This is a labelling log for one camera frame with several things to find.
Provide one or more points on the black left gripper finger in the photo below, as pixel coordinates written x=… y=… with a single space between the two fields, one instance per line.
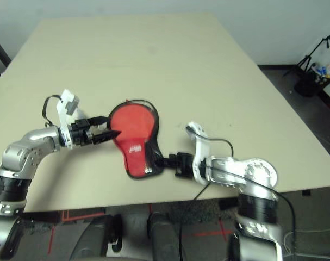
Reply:
x=106 y=136
x=98 y=120

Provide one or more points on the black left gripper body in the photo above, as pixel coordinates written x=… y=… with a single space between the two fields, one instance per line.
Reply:
x=79 y=133

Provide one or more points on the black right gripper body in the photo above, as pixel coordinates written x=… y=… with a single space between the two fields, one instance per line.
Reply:
x=184 y=164

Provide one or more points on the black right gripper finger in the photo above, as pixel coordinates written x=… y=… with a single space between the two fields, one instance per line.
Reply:
x=164 y=162
x=173 y=156

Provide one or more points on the black red paddle case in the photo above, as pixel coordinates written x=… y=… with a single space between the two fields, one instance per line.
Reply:
x=154 y=152

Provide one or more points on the red ping-pong paddle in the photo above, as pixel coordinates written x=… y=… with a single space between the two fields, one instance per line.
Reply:
x=132 y=119

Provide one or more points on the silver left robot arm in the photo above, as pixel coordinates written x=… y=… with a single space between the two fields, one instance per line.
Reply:
x=18 y=163

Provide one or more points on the grey robot right leg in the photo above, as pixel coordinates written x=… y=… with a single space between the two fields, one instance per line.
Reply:
x=164 y=239

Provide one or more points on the grey robot leg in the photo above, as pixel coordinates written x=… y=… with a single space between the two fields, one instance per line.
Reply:
x=96 y=239
x=164 y=239

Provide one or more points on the grey robot left leg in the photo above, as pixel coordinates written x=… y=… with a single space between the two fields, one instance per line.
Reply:
x=96 y=239

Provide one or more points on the black waste bin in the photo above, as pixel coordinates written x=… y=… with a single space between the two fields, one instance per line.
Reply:
x=307 y=87

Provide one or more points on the black tripod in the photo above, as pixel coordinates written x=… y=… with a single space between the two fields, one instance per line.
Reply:
x=307 y=58

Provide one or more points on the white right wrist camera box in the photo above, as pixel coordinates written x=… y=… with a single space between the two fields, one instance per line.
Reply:
x=200 y=146

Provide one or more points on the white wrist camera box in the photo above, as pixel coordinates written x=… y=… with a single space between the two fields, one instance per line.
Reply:
x=200 y=146
x=65 y=108

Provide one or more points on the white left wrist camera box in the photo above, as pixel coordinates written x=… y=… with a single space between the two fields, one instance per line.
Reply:
x=65 y=108

